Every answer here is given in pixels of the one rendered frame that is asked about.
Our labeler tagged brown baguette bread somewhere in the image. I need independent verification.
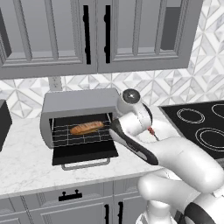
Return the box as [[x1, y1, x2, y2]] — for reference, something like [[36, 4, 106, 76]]
[[69, 121, 105, 136]]

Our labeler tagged grey toaster oven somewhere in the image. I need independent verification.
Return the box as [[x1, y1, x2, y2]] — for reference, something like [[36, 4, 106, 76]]
[[39, 87, 122, 150]]

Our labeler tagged red kebab skewer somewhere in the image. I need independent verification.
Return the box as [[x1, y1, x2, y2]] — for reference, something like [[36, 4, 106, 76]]
[[147, 126, 160, 142]]

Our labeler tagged black toaster oven door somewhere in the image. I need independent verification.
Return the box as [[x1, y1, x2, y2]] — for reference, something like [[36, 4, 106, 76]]
[[52, 141, 119, 167]]

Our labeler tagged grey base cupboard door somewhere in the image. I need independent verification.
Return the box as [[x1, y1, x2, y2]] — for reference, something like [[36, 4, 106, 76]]
[[113, 194, 148, 224], [28, 197, 115, 224]]

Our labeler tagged black hob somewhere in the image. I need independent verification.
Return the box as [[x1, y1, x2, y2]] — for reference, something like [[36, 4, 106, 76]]
[[159, 100, 224, 161]]

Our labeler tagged black appliance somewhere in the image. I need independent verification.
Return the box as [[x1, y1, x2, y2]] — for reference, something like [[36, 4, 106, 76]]
[[0, 99, 13, 153]]

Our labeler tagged grey drawer front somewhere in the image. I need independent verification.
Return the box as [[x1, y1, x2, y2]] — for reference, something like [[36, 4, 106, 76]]
[[22, 181, 114, 210]]

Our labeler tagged wire toaster oven rack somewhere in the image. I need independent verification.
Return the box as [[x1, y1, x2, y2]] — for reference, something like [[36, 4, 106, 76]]
[[51, 114, 114, 147]]

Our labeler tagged grey toaster oven door handle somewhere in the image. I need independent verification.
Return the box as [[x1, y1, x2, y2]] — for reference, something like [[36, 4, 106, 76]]
[[60, 157, 112, 172]]

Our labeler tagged white wall outlet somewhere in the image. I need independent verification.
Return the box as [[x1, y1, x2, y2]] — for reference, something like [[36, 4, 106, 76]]
[[48, 76, 63, 93]]

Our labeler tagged black wall cupboard handle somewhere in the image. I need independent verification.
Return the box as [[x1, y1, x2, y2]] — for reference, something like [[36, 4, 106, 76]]
[[103, 4, 112, 64], [82, 4, 92, 66]]

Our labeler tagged grey wall cupboard door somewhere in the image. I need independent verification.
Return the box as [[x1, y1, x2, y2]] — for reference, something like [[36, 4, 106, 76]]
[[96, 0, 204, 74], [0, 0, 98, 81]]

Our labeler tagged black drawer handle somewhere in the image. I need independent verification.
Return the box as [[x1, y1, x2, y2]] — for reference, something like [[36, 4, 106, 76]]
[[58, 189, 83, 202]]

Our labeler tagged black base cupboard handle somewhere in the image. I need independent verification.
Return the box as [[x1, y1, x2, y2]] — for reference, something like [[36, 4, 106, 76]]
[[103, 204, 110, 224], [117, 200, 124, 224]]

